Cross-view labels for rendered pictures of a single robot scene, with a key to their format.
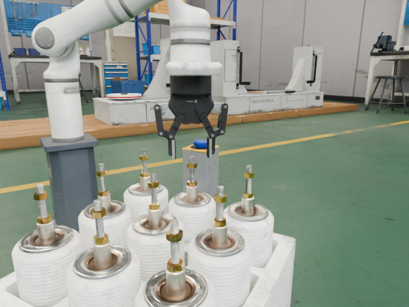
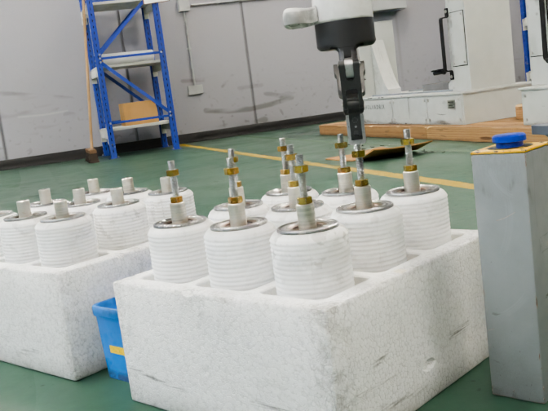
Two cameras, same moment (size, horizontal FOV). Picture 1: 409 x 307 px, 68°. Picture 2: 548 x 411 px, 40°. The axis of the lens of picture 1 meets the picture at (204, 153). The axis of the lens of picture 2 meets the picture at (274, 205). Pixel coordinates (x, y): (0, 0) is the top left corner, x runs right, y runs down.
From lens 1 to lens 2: 1.19 m
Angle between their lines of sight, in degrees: 102
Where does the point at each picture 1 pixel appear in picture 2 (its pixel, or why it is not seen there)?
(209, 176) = (483, 205)
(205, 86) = (321, 38)
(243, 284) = (212, 268)
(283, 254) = (280, 302)
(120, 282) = (211, 216)
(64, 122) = not seen: outside the picture
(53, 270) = not seen: hidden behind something
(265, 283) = (229, 293)
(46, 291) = not seen: hidden behind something
